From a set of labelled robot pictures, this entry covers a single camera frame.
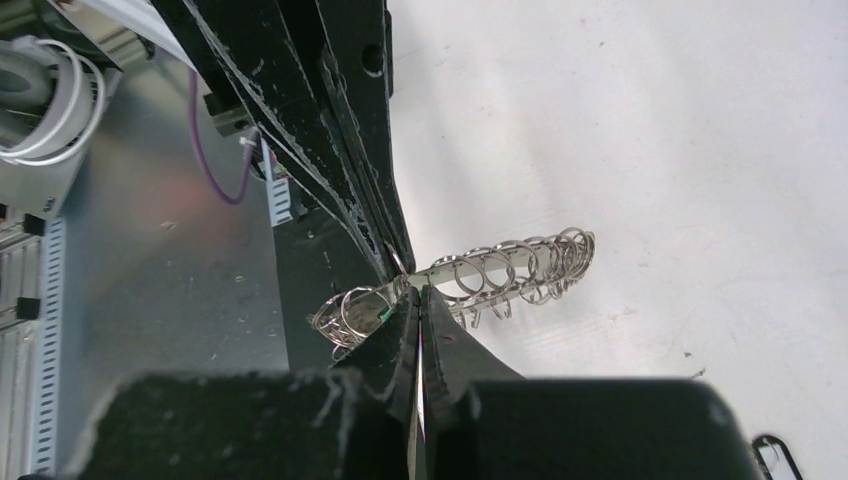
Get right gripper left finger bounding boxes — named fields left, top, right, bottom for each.
left=66, top=288, right=420, bottom=479

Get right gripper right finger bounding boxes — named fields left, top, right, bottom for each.
left=421, top=287, right=761, bottom=479

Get metal disc with keyrings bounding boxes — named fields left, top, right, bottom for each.
left=307, top=227, right=596, bottom=360

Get white headphones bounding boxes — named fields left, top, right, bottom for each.
left=1, top=35, right=110, bottom=167

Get black tag key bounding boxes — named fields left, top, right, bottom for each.
left=752, top=434, right=803, bottom=480

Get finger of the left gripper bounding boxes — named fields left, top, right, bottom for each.
left=150, top=0, right=399, bottom=283
left=278, top=1, right=415, bottom=275

